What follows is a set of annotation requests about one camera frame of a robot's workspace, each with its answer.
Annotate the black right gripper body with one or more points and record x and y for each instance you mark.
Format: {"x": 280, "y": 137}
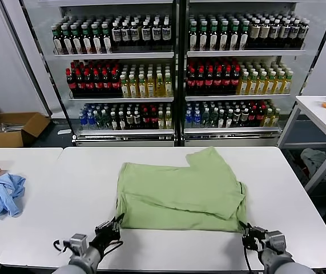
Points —
{"x": 252, "y": 241}

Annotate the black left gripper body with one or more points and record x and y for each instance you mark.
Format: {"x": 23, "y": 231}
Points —
{"x": 105, "y": 238}

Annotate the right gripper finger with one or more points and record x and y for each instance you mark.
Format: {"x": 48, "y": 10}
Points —
{"x": 254, "y": 230}
{"x": 244, "y": 229}

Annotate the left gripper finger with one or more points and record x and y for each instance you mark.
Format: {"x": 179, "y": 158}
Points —
{"x": 104, "y": 226}
{"x": 119, "y": 222}

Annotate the light green shirt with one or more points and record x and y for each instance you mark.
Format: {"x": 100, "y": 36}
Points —
{"x": 180, "y": 194}

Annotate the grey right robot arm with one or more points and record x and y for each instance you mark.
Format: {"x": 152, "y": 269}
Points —
{"x": 282, "y": 264}

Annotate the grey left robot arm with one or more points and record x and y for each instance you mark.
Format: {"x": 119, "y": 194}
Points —
{"x": 85, "y": 259}

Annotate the grey clothing pile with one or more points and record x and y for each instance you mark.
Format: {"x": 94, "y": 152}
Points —
{"x": 314, "y": 161}

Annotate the small dark bottle white label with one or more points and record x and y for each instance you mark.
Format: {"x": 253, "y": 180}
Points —
{"x": 114, "y": 121}
{"x": 122, "y": 121}
{"x": 221, "y": 120}
{"x": 229, "y": 120}

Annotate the green tinted water bottle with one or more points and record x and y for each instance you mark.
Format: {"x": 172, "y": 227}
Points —
{"x": 213, "y": 118}
{"x": 105, "y": 121}
{"x": 205, "y": 118}
{"x": 98, "y": 121}

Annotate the white paper slip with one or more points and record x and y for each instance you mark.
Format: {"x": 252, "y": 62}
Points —
{"x": 64, "y": 132}

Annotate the small dark bottle beige label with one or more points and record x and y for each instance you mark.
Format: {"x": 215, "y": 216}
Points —
{"x": 244, "y": 117}
{"x": 136, "y": 120}
{"x": 129, "y": 120}
{"x": 237, "y": 117}

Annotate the blue water bottle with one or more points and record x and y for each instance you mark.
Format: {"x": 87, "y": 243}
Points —
{"x": 90, "y": 121}
{"x": 197, "y": 120}
{"x": 188, "y": 120}
{"x": 82, "y": 121}

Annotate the small red cap cola bottle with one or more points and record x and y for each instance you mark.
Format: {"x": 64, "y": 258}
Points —
{"x": 260, "y": 116}
{"x": 252, "y": 117}
{"x": 145, "y": 120}
{"x": 154, "y": 120}

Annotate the crumpled light blue garment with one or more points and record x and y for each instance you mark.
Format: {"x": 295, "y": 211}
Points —
{"x": 3, "y": 194}

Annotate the small yellow juice bottle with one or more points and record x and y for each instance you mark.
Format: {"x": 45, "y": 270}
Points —
{"x": 275, "y": 117}
{"x": 168, "y": 121}
{"x": 267, "y": 118}
{"x": 161, "y": 121}

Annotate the open brown cardboard box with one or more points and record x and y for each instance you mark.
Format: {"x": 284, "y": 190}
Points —
{"x": 34, "y": 125}

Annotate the white side table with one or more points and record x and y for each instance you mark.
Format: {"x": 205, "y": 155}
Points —
{"x": 314, "y": 111}

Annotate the glass door beverage cooler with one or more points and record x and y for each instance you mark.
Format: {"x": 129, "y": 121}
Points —
{"x": 114, "y": 55}

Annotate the right metal shelf rack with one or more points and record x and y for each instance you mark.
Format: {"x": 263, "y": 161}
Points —
{"x": 245, "y": 53}

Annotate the dark bottle green cap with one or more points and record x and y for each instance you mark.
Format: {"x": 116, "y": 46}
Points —
{"x": 77, "y": 42}
{"x": 67, "y": 42}
{"x": 192, "y": 37}
{"x": 107, "y": 42}
{"x": 213, "y": 37}
{"x": 234, "y": 37}
{"x": 97, "y": 42}
{"x": 203, "y": 37}
{"x": 87, "y": 42}
{"x": 243, "y": 37}
{"x": 224, "y": 37}
{"x": 58, "y": 42}

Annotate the dark bottle blue white label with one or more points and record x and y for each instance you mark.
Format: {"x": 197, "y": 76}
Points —
{"x": 156, "y": 34}
{"x": 145, "y": 34}
{"x": 303, "y": 32}
{"x": 283, "y": 32}
{"x": 126, "y": 35}
{"x": 117, "y": 35}
{"x": 293, "y": 32}
{"x": 166, "y": 33}
{"x": 274, "y": 32}
{"x": 134, "y": 34}

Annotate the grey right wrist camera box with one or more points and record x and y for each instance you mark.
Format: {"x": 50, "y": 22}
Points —
{"x": 275, "y": 241}

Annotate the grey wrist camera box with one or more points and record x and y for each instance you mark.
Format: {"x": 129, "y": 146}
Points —
{"x": 78, "y": 242}
{"x": 275, "y": 241}

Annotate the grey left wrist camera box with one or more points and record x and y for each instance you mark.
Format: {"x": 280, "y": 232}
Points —
{"x": 78, "y": 242}

